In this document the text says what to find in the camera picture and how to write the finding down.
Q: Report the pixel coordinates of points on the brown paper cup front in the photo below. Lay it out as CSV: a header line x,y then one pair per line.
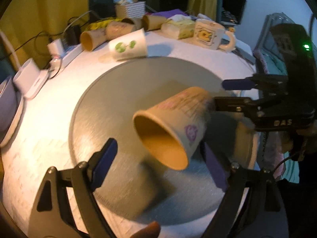
x,y
92,39

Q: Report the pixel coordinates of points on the cream mug with cartoon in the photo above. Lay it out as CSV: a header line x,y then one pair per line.
x,y
208,34

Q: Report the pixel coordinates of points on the yellow bag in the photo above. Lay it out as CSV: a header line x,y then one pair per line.
x,y
100,24

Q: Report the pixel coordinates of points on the left gripper black right finger with purple pad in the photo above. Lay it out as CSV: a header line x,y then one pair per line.
x,y
233,217

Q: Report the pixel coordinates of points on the yellow curtain left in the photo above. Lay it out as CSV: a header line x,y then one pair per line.
x,y
26,22

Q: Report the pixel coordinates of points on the black power adapter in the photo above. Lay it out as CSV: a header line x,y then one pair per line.
x,y
72,35

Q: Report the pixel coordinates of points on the white charger plug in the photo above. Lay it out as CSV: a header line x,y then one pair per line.
x,y
56,49

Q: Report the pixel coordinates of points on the paper cup purple print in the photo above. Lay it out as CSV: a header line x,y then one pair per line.
x,y
172,129

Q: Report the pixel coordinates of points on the brown paper cup right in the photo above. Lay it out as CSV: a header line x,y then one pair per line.
x,y
152,22

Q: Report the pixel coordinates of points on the purple cloth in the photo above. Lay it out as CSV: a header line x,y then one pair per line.
x,y
168,14

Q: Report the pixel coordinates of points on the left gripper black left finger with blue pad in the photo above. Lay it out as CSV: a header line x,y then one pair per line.
x,y
52,216

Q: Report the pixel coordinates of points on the purple bowl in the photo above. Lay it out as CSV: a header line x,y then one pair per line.
x,y
8,103

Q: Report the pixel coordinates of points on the white radiator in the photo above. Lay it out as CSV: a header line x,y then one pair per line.
x,y
266,45

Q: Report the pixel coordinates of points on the white cup green print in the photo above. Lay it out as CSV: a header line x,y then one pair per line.
x,y
129,46

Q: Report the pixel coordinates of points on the fingertip at bottom edge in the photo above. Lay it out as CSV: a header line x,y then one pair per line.
x,y
150,231

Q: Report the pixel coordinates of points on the round grey mat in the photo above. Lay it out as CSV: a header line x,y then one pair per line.
x,y
158,172

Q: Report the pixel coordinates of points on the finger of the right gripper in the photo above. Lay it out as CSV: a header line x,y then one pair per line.
x,y
234,104
238,84

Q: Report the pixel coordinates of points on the black television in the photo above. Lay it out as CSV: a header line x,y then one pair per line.
x,y
232,11

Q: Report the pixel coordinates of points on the yellow tissue pack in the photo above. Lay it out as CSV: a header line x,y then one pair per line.
x,y
178,30

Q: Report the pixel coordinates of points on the brown paper cup back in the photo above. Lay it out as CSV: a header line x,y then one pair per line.
x,y
137,22

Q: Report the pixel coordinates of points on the white power strip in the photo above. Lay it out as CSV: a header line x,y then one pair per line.
x,y
61,62

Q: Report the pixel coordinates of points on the white desk lamp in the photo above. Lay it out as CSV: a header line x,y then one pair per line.
x,y
29,79

